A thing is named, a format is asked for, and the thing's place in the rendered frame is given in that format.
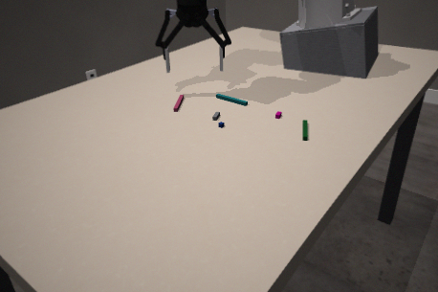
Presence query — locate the turquoise rod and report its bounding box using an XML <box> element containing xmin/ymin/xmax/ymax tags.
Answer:
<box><xmin>216</xmin><ymin>94</ymin><xmax>248</xmax><ymax>106</ymax></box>

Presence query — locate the grey rod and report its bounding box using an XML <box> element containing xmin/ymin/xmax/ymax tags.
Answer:
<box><xmin>212</xmin><ymin>112</ymin><xmax>220</xmax><ymax>121</ymax></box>

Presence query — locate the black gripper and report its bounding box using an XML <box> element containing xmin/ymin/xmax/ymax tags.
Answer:
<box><xmin>155</xmin><ymin>0</ymin><xmax>231</xmax><ymax>73</ymax></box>

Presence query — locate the dark green rod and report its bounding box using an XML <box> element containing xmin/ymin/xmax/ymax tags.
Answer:
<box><xmin>303</xmin><ymin>120</ymin><xmax>308</xmax><ymax>141</ymax></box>

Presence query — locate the pink rod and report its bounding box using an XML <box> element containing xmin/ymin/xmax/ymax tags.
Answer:
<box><xmin>173</xmin><ymin>95</ymin><xmax>184</xmax><ymax>112</ymax></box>

